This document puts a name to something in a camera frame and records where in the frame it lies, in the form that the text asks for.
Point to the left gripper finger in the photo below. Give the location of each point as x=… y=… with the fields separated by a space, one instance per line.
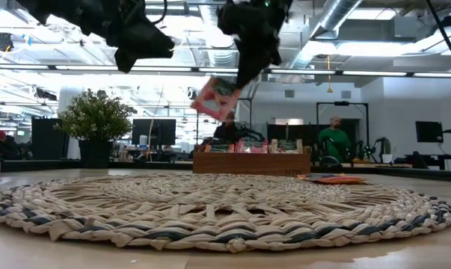
x=154 y=43
x=125 y=60

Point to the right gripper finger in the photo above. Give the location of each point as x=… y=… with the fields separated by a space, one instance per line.
x=274 y=52
x=253 y=60

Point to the red strawberry tea packet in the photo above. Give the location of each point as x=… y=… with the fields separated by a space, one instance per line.
x=252 y=146

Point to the beige vanilla tea packet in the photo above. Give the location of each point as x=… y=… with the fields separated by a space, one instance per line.
x=286 y=146

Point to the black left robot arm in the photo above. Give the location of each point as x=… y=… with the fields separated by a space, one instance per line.
x=72 y=11

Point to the wooden tea caddy box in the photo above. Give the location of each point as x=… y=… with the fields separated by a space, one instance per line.
x=251 y=163

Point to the linear ceiling light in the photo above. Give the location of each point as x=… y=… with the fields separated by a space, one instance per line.
x=322 y=71

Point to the green plant in black pot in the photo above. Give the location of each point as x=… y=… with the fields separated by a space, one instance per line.
x=94 y=119

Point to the black desk monitor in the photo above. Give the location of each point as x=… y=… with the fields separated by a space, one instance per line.
x=154 y=130

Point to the white bottle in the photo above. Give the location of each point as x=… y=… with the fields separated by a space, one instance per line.
x=143 y=140

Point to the black upright panel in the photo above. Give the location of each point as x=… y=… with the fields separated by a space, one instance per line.
x=47 y=142

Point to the black ceiling fixture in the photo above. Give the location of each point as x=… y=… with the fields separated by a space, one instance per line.
x=2 y=41

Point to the small cactus white pot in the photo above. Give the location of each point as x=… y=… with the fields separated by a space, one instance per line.
x=387 y=158

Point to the round woven straw placemat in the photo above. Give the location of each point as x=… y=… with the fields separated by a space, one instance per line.
x=217 y=213

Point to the black desk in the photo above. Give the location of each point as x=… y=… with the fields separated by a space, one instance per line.
x=427 y=160

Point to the silver ventilation duct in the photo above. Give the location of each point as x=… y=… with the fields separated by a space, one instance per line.
x=221 y=56
x=333 y=15

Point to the black metal frame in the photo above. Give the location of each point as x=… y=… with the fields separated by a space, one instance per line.
x=341 y=103
x=250 y=112

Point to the black table edge rail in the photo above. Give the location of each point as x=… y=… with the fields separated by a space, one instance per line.
x=143 y=164

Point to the black wall monitor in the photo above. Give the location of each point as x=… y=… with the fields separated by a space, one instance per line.
x=429 y=132

